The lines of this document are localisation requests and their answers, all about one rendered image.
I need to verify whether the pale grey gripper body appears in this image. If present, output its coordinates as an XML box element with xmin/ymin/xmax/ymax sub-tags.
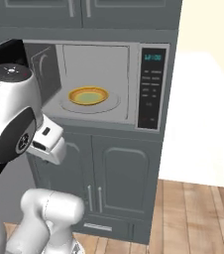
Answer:
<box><xmin>26</xmin><ymin>136</ymin><xmax>67</xmax><ymax>166</ymax></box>

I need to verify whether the black microwave door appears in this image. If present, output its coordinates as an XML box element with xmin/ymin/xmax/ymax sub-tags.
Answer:
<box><xmin>0</xmin><ymin>38</ymin><xmax>29</xmax><ymax>196</ymax></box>

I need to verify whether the silver microwave oven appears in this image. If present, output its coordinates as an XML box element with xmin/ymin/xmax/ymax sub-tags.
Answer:
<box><xmin>22</xmin><ymin>39</ymin><xmax>170</xmax><ymax>132</ymax></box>

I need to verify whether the grey arched-panel cupboard door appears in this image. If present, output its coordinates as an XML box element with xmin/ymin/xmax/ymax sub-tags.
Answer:
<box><xmin>34</xmin><ymin>131</ymin><xmax>94</xmax><ymax>216</ymax></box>
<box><xmin>90</xmin><ymin>133</ymin><xmax>162</xmax><ymax>223</ymax></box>

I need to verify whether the yellow plate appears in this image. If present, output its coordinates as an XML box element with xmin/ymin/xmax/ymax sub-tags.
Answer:
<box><xmin>67</xmin><ymin>85</ymin><xmax>111</xmax><ymax>107</ymax></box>

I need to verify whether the grey drawer front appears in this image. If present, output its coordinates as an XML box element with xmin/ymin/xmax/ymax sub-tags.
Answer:
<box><xmin>77</xmin><ymin>213</ymin><xmax>152</xmax><ymax>245</ymax></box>

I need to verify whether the silver cupboard handle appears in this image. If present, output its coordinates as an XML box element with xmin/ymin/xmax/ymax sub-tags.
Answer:
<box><xmin>86</xmin><ymin>185</ymin><xmax>94</xmax><ymax>213</ymax></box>
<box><xmin>66</xmin><ymin>0</ymin><xmax>76</xmax><ymax>19</ymax></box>
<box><xmin>84</xmin><ymin>0</ymin><xmax>92</xmax><ymax>19</ymax></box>
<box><xmin>97</xmin><ymin>186</ymin><xmax>104</xmax><ymax>214</ymax></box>

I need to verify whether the silver drawer handle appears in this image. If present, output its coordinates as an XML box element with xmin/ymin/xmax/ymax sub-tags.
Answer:
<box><xmin>82</xmin><ymin>222</ymin><xmax>114</xmax><ymax>232</ymax></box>

